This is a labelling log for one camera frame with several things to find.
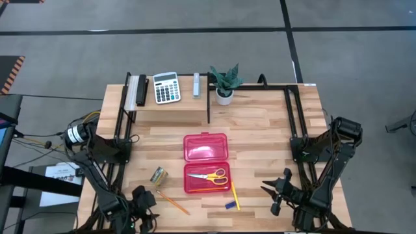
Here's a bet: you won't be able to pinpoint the crayon box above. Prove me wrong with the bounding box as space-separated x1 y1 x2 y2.
149 166 169 187

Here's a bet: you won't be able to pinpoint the white plastic strip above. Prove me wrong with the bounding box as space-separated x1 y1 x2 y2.
124 75 140 112

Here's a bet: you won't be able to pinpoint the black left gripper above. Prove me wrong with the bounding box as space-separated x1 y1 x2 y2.
131 185 161 234

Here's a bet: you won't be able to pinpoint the hazard striped floor mat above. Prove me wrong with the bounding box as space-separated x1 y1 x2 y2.
0 55 26 96

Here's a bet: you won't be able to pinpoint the yellow handled scissors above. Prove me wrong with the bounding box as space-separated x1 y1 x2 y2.
187 168 229 186

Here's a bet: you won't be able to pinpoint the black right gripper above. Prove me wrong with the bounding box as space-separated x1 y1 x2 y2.
260 167 295 217

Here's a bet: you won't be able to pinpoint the yellow pen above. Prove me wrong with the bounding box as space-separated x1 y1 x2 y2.
230 181 241 211

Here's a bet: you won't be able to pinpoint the black hole punch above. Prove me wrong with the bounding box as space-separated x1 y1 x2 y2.
135 74 150 107

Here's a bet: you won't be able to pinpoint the black cable with plug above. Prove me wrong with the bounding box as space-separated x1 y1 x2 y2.
12 129 77 168

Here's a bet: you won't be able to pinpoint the potted plant white pot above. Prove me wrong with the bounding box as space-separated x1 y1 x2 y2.
209 63 244 107

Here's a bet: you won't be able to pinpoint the grey stand leg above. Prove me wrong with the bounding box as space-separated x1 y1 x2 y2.
385 110 416 136

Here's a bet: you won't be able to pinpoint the grey stapler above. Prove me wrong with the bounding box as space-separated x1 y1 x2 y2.
192 72 202 99

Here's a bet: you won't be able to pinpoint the red translucent pencil box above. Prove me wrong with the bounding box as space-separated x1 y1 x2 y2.
183 132 232 194

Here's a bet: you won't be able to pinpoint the white desk calculator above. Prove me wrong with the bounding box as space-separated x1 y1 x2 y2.
152 71 181 105

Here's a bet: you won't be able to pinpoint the white printed paper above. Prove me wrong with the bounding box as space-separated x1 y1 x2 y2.
39 161 86 207

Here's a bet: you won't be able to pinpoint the black metal table frame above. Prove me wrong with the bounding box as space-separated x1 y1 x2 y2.
74 71 355 234

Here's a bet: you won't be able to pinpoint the dark side desk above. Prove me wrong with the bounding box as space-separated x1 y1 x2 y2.
0 94 84 234

